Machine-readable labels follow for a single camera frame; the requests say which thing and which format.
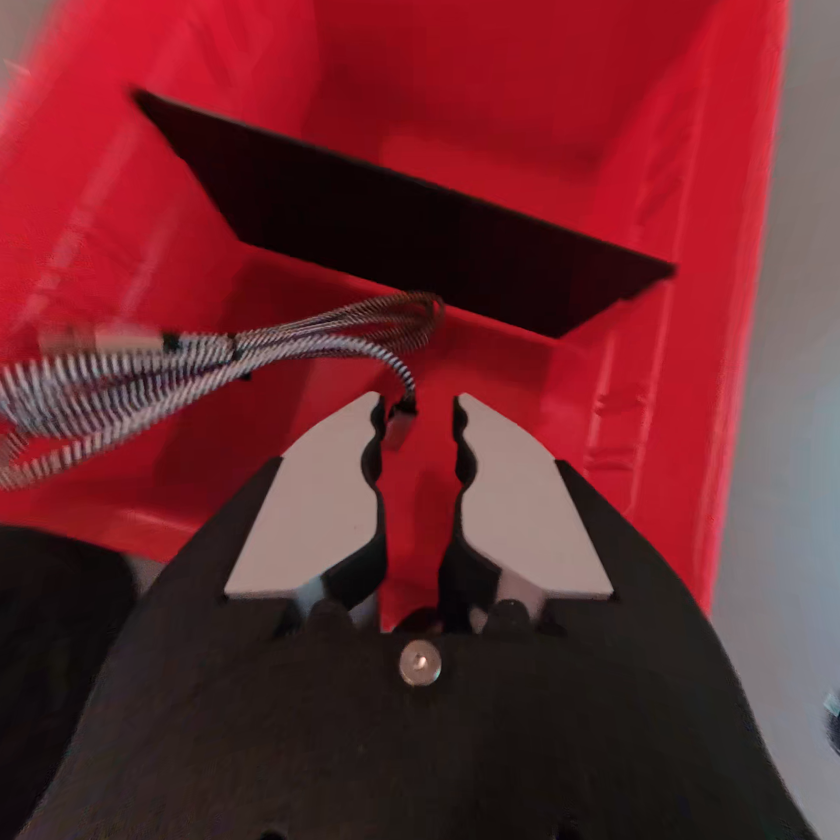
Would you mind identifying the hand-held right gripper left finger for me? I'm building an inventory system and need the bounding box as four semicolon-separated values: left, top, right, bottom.
223;392;389;621

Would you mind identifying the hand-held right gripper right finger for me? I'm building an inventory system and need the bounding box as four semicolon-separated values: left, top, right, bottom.
436;392;616;631

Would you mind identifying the black white braided cable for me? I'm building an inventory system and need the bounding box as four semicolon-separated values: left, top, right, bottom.
0;290;448;492

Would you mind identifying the red bin with black divider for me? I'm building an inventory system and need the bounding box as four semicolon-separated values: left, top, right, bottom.
0;0;791;614

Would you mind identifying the black divider panel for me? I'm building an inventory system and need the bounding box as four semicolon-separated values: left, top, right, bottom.
129;87;678;340

